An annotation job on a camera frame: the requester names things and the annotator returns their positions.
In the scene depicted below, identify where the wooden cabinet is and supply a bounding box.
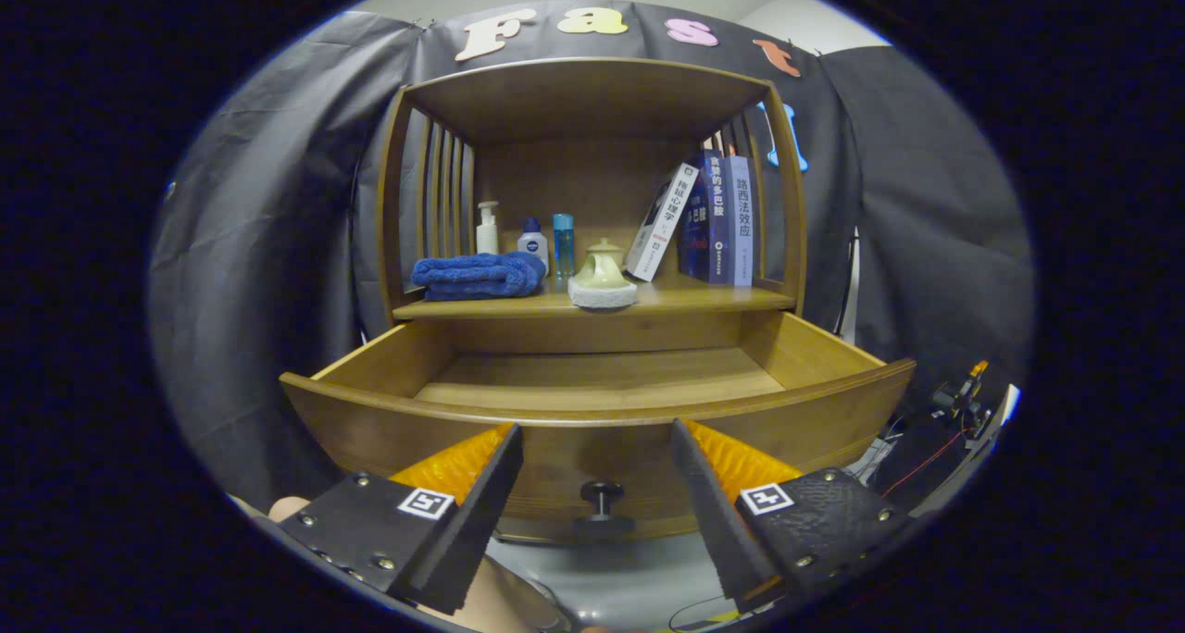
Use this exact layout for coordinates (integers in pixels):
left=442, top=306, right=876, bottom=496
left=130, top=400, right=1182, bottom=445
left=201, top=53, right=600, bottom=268
left=375, top=56, right=808, bottom=338

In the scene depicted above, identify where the dark blue book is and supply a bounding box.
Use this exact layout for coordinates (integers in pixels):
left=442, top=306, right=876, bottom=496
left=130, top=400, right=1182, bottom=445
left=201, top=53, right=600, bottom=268
left=678, top=149, right=730, bottom=285

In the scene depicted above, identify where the light blue book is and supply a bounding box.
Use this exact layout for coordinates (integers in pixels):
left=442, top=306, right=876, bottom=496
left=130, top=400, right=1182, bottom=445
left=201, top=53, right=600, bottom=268
left=724, top=155, right=755, bottom=288

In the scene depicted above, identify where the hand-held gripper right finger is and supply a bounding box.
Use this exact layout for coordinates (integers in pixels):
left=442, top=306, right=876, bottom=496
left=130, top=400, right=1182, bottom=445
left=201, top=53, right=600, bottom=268
left=668, top=418, right=917, bottom=615

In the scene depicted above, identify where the white book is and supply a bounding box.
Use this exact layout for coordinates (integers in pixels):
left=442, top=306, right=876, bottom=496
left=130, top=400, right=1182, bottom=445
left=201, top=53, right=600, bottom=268
left=626, top=162, right=701, bottom=283

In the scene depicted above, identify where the pale green scrub brush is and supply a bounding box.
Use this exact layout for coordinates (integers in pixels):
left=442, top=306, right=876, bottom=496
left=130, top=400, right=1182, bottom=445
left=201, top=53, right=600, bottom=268
left=567, top=252, right=639, bottom=310

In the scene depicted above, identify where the black backdrop cloth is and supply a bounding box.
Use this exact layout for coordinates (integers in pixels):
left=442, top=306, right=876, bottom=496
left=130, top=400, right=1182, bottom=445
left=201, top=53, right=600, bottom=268
left=148, top=0, right=1036, bottom=514

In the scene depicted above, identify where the wooden countertop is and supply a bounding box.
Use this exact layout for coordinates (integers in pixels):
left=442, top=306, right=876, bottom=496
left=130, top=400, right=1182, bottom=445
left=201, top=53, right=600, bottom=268
left=392, top=272, right=797, bottom=321

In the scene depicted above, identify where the black drawer knob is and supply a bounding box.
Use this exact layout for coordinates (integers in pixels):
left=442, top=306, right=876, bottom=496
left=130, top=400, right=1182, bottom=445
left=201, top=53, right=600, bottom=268
left=574, top=481, right=636, bottom=537

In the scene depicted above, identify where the orange black tool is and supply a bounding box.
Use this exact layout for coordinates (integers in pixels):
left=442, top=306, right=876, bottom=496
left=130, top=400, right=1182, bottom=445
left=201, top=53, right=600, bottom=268
left=930, top=360, right=992, bottom=421

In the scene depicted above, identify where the white bottle blue cap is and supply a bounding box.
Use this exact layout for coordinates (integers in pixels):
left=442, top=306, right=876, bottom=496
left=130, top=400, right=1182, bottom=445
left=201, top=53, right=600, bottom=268
left=517, top=217, right=550, bottom=276

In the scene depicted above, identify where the blue folded towel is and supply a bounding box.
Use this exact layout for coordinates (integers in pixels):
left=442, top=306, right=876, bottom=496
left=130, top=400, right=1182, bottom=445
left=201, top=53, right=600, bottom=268
left=410, top=252, right=547, bottom=302

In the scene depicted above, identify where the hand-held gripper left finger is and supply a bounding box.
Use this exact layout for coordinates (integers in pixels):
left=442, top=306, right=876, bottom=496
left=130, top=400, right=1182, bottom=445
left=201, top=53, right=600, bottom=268
left=276, top=423, right=525, bottom=617

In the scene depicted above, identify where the wooden drawer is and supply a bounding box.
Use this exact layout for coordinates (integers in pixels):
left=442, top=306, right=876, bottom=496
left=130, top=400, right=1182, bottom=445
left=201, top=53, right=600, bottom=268
left=280, top=311, right=917, bottom=543

